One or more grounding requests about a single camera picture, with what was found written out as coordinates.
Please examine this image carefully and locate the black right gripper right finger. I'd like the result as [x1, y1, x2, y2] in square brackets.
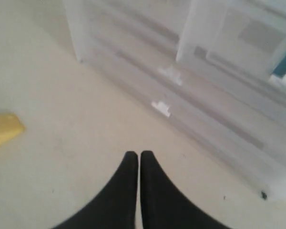
[140, 151, 228, 229]

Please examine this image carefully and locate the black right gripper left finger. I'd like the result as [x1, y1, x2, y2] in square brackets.
[55, 151, 138, 229]

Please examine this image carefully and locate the clear drawer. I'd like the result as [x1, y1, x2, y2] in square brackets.
[92, 14, 286, 131]
[176, 0, 286, 82]
[82, 48, 286, 195]

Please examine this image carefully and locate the clear bottom drawer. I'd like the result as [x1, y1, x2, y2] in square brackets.
[82, 48, 286, 195]

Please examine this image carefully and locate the white plastic drawer cabinet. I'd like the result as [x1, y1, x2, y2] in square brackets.
[63, 0, 286, 200]

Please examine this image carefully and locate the yellow sponge wedge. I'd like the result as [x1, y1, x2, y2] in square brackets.
[0, 113, 25, 145]

